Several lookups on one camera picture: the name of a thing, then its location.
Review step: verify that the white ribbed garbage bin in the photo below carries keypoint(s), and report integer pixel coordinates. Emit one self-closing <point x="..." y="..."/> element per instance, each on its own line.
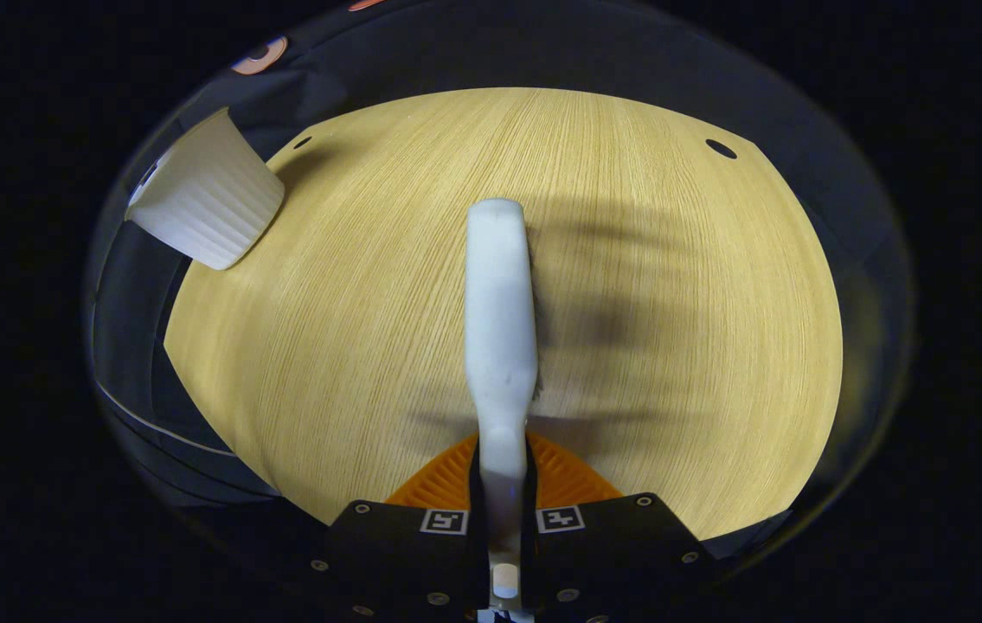
<point x="209" y="203"/>

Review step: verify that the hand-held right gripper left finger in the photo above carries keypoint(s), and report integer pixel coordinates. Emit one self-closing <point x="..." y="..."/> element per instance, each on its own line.
<point x="395" y="562"/>

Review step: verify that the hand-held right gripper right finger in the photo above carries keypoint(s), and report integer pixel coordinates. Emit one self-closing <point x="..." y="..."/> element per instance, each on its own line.
<point x="620" y="554"/>

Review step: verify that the small grey broom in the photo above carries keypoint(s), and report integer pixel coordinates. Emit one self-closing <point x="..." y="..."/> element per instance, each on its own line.
<point x="501" y="311"/>

